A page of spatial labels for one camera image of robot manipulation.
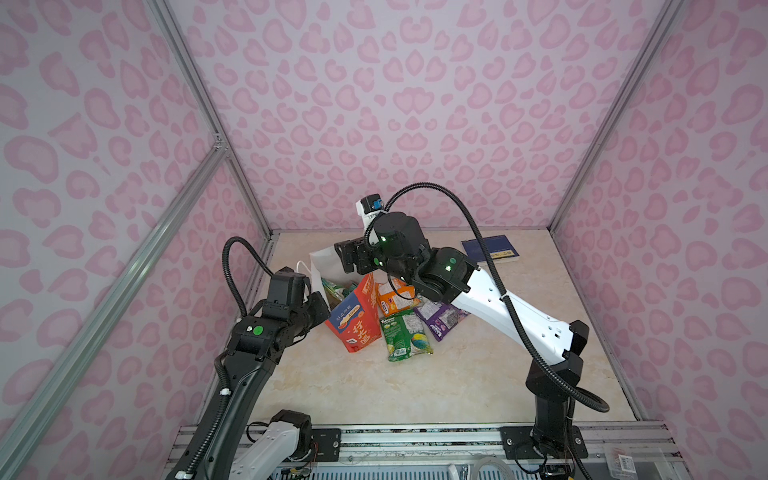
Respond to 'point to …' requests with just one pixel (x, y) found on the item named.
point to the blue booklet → (498, 248)
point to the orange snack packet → (390, 302)
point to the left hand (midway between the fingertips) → (325, 300)
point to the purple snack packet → (440, 317)
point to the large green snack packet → (405, 335)
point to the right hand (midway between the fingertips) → (350, 238)
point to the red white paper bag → (356, 321)
